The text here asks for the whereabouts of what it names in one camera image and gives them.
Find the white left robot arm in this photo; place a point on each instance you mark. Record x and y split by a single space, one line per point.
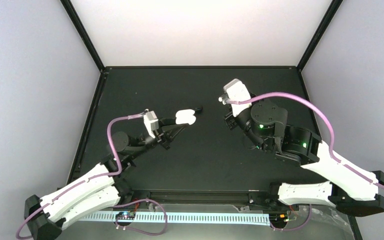
102 186

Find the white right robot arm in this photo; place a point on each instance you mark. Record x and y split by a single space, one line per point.
346 187

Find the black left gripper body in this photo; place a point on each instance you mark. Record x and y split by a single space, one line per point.
161 138

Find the black earbud charging case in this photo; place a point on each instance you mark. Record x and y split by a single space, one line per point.
198 109

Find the black frame post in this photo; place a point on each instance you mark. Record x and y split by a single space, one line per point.
82 32
319 32

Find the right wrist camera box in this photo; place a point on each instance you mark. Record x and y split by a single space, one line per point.
235 91

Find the white earbud charging case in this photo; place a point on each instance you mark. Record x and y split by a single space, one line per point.
185 116

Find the black frame post right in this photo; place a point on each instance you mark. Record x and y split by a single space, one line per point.
319 32

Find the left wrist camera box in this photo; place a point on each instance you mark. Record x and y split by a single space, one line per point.
151 122

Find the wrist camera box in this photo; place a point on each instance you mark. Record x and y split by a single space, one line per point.
151 122
235 91

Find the black frame post left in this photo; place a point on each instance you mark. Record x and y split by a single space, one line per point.
82 32

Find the light blue cable duct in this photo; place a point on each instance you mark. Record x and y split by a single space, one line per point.
259 219

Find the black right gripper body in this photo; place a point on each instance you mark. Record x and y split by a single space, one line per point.
230 124

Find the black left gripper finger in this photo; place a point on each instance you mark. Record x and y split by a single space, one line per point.
174 130
164 122

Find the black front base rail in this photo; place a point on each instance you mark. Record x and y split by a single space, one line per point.
205 197

